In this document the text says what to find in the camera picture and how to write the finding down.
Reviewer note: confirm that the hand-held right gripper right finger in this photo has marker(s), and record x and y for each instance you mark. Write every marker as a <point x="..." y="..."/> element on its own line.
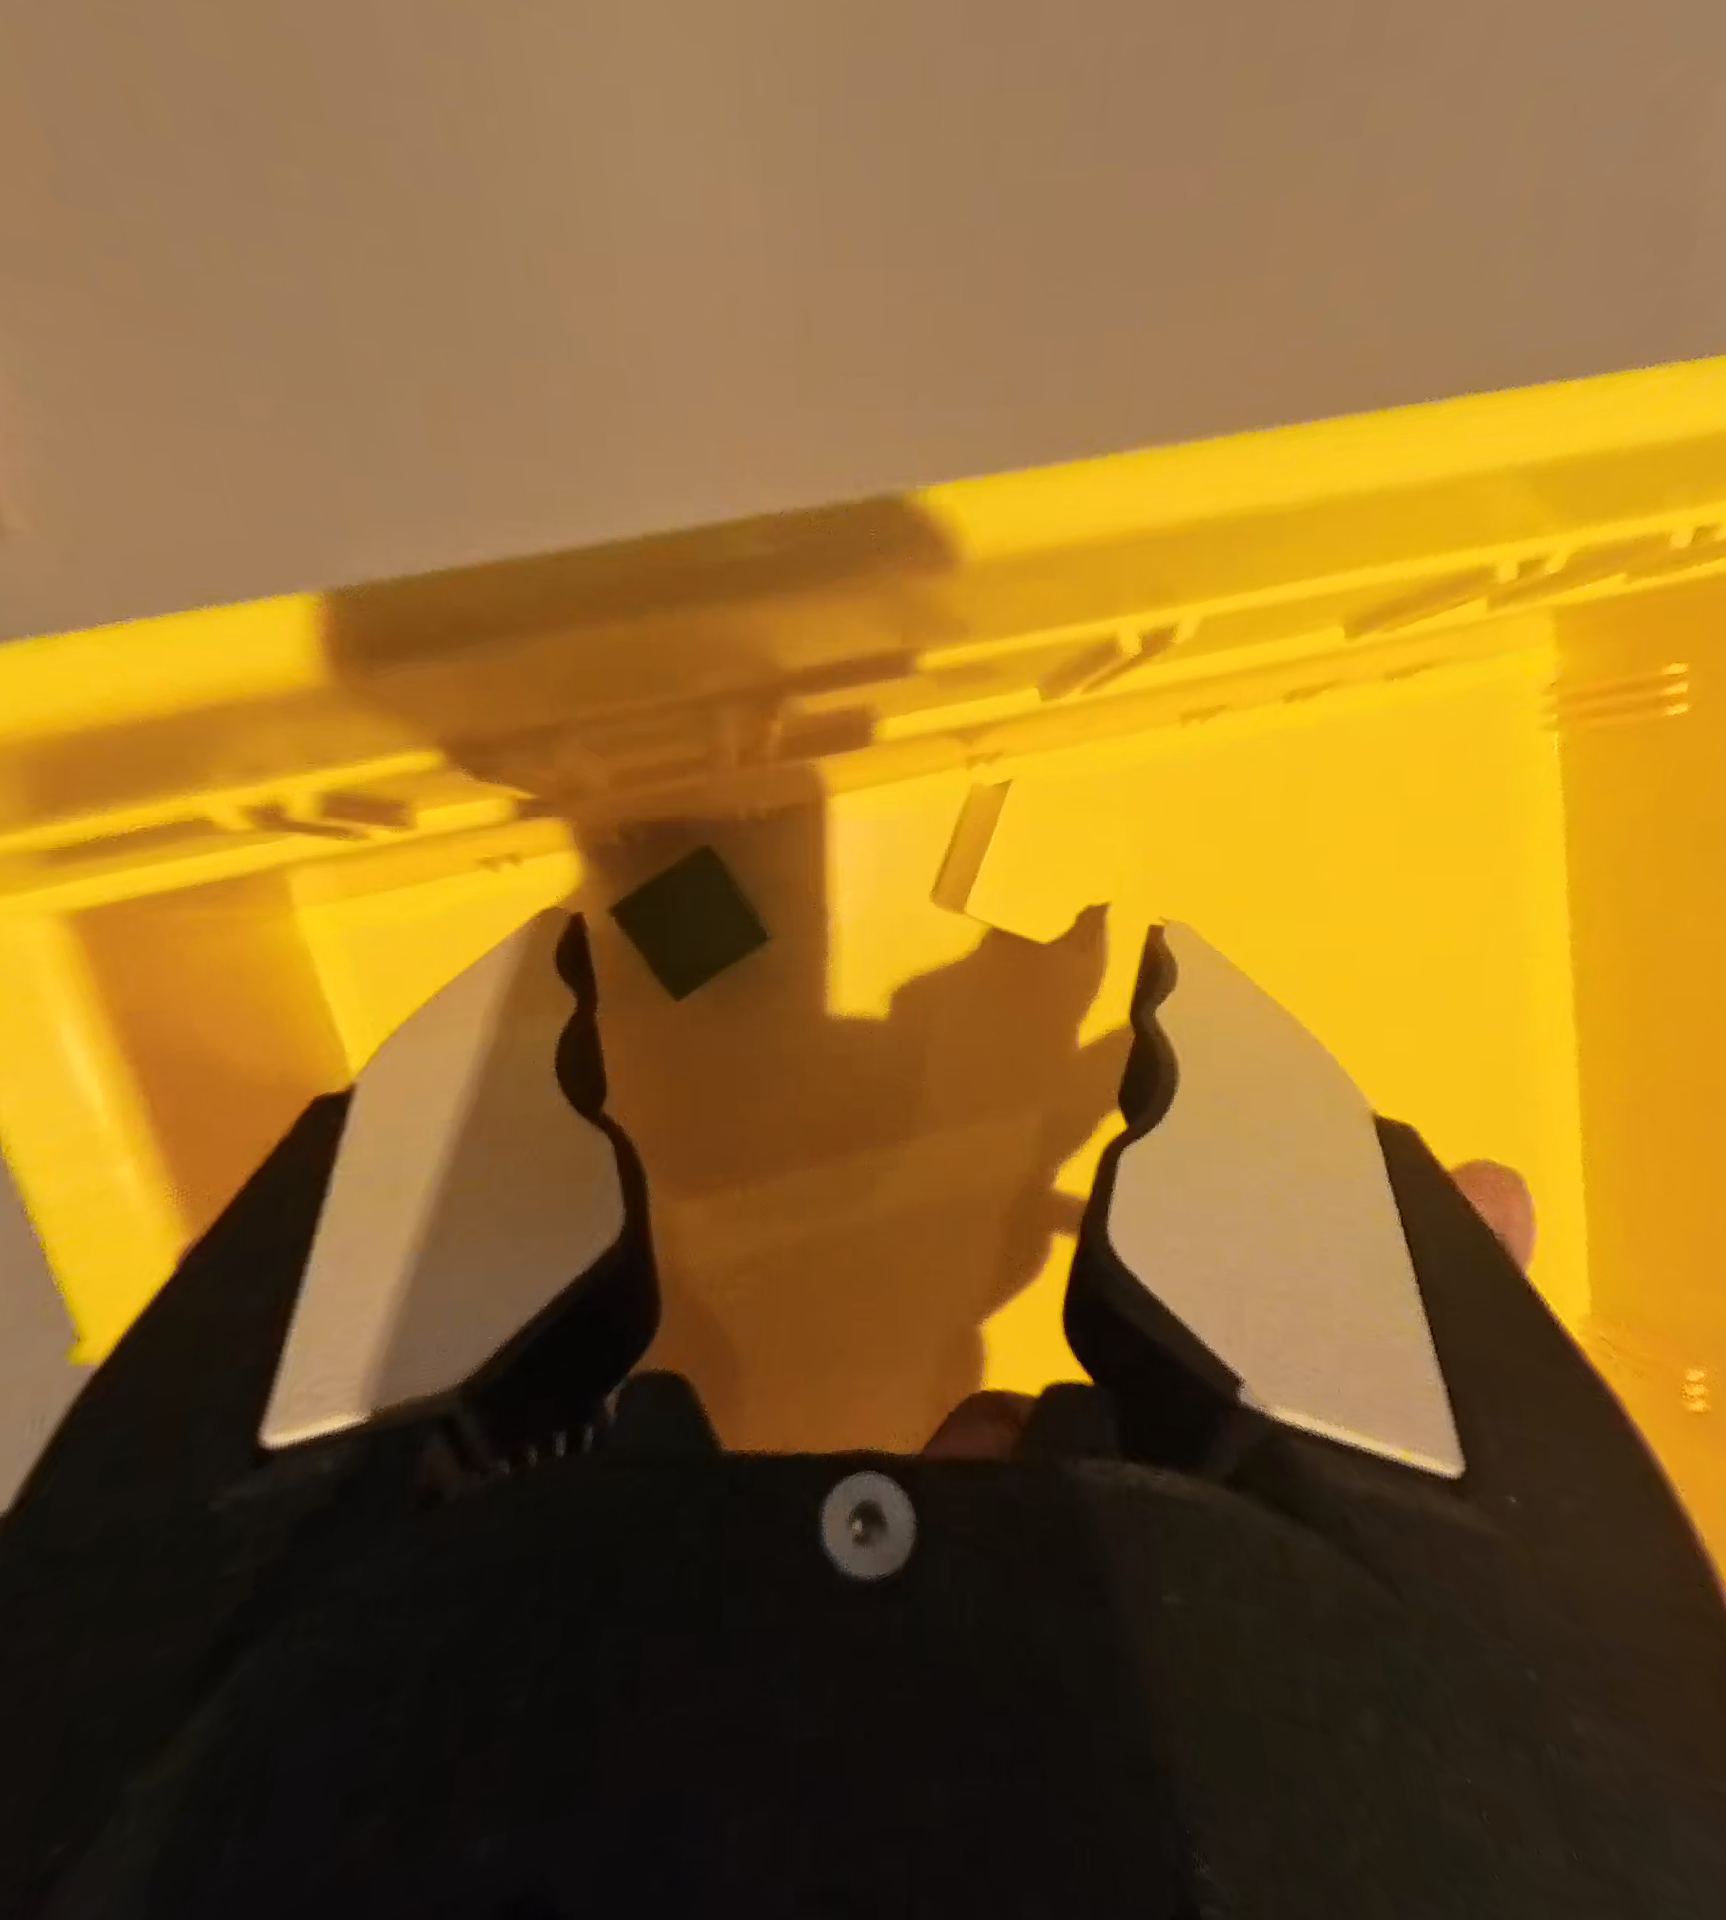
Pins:
<point x="1282" y="1231"/>

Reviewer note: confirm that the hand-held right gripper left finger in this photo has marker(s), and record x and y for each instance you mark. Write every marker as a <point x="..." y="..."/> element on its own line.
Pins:
<point x="458" y="1200"/>

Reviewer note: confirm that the small purple cube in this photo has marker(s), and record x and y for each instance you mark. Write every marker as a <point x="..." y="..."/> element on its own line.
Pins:
<point x="691" y="923"/>

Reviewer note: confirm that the yellow plastic bin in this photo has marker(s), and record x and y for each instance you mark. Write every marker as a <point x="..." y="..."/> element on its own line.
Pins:
<point x="1328" y="1050"/>

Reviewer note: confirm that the person's right hand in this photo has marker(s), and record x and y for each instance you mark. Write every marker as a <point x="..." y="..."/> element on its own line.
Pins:
<point x="1505" y="1208"/>

